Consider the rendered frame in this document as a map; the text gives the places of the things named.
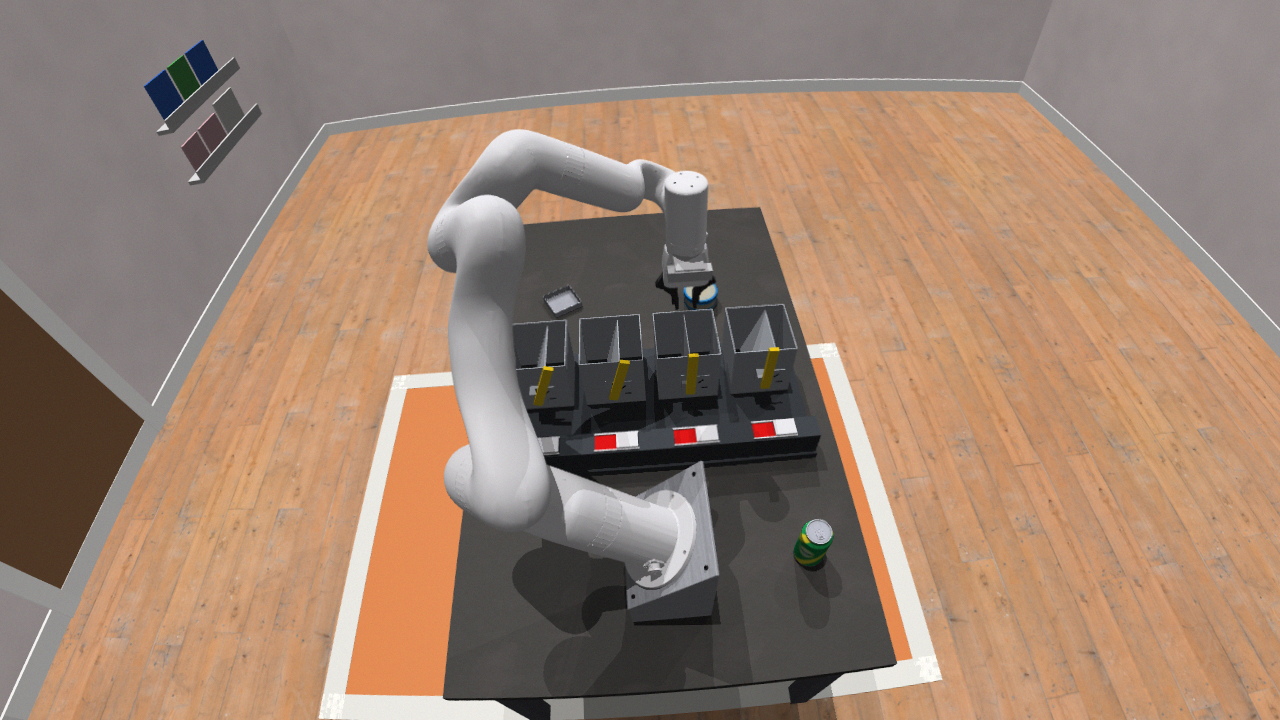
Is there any blue and white round tin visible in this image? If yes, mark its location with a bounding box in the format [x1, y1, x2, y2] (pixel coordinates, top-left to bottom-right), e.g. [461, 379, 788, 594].
[684, 284, 718, 310]

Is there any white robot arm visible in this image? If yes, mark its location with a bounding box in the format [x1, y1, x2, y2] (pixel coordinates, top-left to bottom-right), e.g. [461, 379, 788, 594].
[428, 129, 713, 589]

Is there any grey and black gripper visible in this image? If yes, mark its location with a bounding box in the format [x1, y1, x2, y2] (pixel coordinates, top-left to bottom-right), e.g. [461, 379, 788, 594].
[655, 243, 716, 310]

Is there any green drink can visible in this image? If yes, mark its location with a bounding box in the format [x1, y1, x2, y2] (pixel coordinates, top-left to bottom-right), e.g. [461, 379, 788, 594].
[794, 519, 833, 566]

